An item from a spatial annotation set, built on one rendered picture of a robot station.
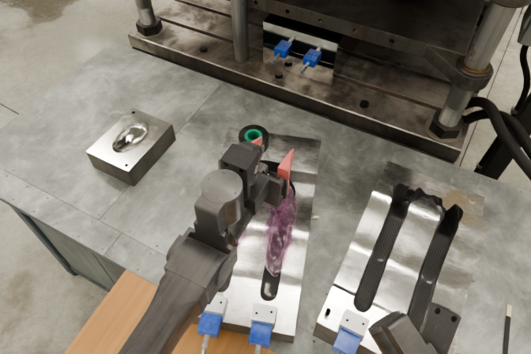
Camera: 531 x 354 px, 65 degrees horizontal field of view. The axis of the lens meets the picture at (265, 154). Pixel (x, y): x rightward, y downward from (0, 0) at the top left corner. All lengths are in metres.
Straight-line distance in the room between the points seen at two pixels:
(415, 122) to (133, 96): 0.93
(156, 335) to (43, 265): 1.64
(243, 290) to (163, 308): 0.42
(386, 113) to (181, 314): 1.05
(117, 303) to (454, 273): 0.76
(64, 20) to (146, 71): 2.07
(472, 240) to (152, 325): 0.72
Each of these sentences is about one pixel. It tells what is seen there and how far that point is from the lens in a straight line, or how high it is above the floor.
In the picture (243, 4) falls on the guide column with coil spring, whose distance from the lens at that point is 1.45.
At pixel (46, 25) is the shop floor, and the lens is 3.59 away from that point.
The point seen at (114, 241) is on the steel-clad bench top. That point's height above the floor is 0.80.
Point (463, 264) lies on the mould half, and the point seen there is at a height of 0.91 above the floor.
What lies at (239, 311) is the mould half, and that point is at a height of 0.86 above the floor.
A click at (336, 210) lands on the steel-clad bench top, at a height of 0.80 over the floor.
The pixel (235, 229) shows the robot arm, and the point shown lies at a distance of 0.62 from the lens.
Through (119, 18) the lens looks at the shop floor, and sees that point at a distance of 3.46.
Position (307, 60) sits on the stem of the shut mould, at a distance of 1.43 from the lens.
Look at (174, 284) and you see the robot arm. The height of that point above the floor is 1.23.
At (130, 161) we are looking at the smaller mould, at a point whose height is 0.87.
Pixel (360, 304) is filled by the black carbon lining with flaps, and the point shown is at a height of 0.89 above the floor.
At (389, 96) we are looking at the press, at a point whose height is 0.79.
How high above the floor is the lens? 1.75
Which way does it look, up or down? 50 degrees down
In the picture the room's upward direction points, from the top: straight up
